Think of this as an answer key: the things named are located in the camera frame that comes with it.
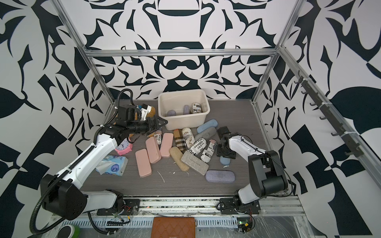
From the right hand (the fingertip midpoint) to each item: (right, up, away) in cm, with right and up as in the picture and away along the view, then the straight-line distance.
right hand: (223, 152), depth 91 cm
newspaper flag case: (-8, +3, 0) cm, 8 cm away
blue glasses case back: (-5, +17, +13) cm, 22 cm away
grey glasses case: (-9, +10, +5) cm, 15 cm away
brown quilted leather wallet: (-28, -28, -24) cm, 46 cm away
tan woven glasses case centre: (-28, 0, -4) cm, 28 cm away
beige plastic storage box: (-30, +33, +15) cm, 47 cm away
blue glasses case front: (0, -4, -5) cm, 6 cm away
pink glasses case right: (-35, +4, +3) cm, 35 cm away
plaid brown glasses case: (-27, +7, +4) cm, 28 cm away
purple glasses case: (-23, +26, +16) cm, 39 cm away
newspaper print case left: (-41, +10, +5) cm, 43 cm away
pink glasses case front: (-47, -6, -3) cm, 48 cm away
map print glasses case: (-21, +8, +5) cm, 23 cm away
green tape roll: (-70, -29, -26) cm, 80 cm away
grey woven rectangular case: (-18, -4, -8) cm, 20 cm away
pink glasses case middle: (-42, +2, -1) cm, 42 cm away
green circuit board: (+6, -29, -20) cm, 36 cm away
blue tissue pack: (-63, -5, -8) cm, 64 cm away
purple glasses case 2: (-4, -10, -10) cm, 15 cm away
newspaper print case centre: (-16, +3, -2) cm, 17 cm away
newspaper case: (-16, +28, +14) cm, 35 cm away
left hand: (-34, +19, -15) cm, 42 cm away
